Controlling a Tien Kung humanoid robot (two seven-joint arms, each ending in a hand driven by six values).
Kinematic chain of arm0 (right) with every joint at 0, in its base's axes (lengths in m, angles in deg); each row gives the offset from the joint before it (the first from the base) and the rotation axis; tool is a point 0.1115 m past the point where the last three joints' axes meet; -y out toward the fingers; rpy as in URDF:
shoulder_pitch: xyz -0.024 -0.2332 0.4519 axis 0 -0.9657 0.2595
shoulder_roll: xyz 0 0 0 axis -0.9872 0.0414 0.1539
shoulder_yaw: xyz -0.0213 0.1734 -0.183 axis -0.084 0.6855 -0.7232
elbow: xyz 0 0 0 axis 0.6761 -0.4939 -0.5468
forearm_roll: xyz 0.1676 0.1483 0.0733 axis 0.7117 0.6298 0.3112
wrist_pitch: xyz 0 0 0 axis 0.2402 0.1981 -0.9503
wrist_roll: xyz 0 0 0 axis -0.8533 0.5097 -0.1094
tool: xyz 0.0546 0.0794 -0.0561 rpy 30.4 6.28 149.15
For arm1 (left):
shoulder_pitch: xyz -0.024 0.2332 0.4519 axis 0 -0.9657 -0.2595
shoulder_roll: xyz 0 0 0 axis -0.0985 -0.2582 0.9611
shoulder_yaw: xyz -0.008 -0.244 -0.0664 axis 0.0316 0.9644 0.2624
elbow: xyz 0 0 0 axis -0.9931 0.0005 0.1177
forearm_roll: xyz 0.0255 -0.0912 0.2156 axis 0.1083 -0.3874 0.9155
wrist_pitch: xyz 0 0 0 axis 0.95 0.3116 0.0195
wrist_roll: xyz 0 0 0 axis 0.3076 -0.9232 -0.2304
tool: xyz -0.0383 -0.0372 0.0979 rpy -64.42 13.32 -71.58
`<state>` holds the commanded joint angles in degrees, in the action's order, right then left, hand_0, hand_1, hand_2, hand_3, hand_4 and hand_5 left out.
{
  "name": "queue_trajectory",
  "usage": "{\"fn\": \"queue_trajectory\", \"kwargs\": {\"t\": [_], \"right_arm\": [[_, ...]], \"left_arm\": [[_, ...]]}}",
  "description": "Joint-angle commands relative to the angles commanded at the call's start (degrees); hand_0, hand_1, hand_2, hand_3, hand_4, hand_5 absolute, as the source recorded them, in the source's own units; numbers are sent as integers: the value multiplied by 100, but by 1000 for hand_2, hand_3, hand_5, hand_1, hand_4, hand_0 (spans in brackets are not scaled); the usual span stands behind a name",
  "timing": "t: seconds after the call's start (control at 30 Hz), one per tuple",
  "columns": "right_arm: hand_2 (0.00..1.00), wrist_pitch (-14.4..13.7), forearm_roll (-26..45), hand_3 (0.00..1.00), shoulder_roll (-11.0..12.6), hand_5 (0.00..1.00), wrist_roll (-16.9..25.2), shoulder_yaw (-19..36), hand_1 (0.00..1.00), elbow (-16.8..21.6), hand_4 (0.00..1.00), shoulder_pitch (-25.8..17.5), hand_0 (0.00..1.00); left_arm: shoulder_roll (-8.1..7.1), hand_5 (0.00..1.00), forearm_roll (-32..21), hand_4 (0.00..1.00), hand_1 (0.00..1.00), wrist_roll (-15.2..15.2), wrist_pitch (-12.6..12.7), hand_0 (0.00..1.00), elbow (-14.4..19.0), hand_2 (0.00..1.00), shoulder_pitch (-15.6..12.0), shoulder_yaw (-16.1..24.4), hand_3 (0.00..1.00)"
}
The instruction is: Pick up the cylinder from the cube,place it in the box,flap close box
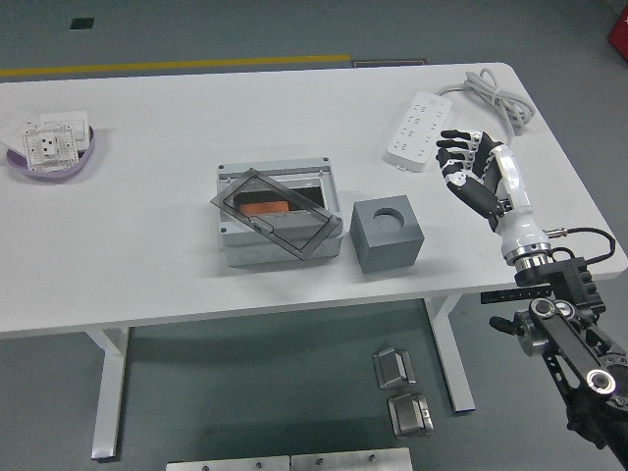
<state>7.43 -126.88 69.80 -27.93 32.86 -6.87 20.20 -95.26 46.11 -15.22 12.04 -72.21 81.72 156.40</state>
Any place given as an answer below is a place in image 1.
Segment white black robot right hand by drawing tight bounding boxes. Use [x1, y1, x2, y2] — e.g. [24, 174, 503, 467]
[435, 129, 550, 260]

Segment orange cylinder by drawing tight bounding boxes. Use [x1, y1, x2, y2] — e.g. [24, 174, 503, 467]
[238, 199, 289, 217]

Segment smoky transparent box lid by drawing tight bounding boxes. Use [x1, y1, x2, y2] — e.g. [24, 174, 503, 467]
[209, 167, 344, 261]

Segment grey plastic junction box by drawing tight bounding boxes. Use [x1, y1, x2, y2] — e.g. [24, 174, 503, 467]
[215, 156, 344, 269]

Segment grey cube with round hole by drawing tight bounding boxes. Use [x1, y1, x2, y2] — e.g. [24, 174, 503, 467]
[350, 194, 424, 275]

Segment black table control panel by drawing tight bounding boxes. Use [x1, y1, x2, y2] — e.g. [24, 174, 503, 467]
[480, 288, 539, 304]

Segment white power strip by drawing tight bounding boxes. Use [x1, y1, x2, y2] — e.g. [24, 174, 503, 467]
[384, 89, 453, 174]

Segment brown floor plate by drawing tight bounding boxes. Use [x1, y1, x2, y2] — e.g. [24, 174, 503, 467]
[352, 59, 428, 69]

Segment white right table leg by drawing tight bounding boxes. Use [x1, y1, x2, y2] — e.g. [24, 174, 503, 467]
[424, 293, 477, 417]

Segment white table leg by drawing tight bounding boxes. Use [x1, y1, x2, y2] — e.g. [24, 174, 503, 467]
[424, 293, 477, 417]
[83, 327, 131, 462]

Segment red object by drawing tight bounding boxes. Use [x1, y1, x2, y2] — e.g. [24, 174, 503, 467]
[606, 9, 628, 50]

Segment flat metal plate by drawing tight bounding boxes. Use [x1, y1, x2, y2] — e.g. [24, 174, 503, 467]
[165, 455, 290, 471]

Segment white left table leg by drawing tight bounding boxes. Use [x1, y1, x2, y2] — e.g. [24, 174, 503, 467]
[83, 327, 131, 462]

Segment purple bowl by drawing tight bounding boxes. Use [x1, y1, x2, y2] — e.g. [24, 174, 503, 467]
[5, 126, 102, 185]

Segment small white printed card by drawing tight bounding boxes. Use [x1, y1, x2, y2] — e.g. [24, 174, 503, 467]
[0, 110, 43, 153]

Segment plain white switch plate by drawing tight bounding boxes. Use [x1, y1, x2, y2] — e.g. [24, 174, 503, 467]
[39, 110, 90, 148]

